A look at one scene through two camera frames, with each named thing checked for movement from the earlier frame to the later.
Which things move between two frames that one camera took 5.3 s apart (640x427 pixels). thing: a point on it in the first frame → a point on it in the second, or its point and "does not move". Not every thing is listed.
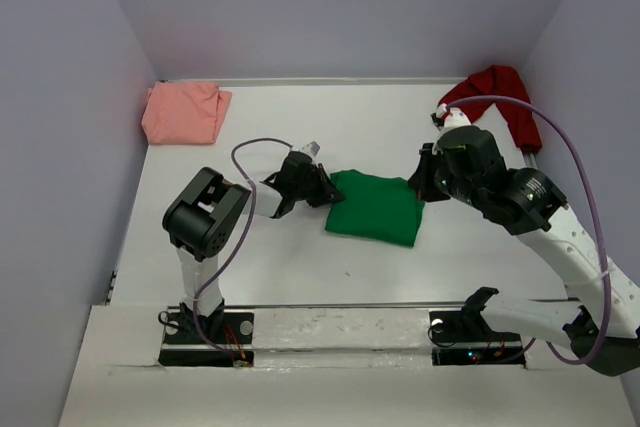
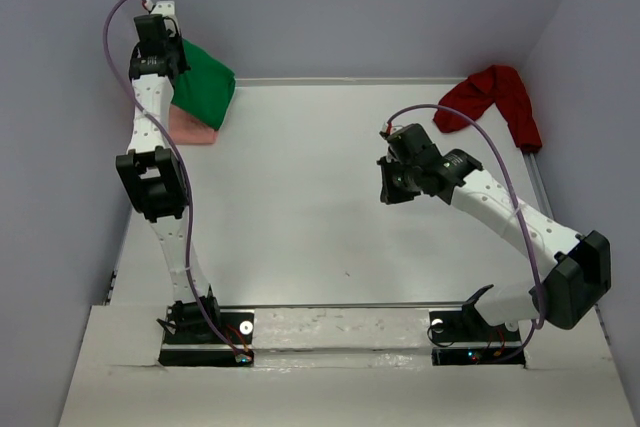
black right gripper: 421,178 → 391,194
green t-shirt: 379,208 → 205,90
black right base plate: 465,338 does not move
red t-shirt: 497,81 does not move
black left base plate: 184,344 does not move
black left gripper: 325,193 → 175,40
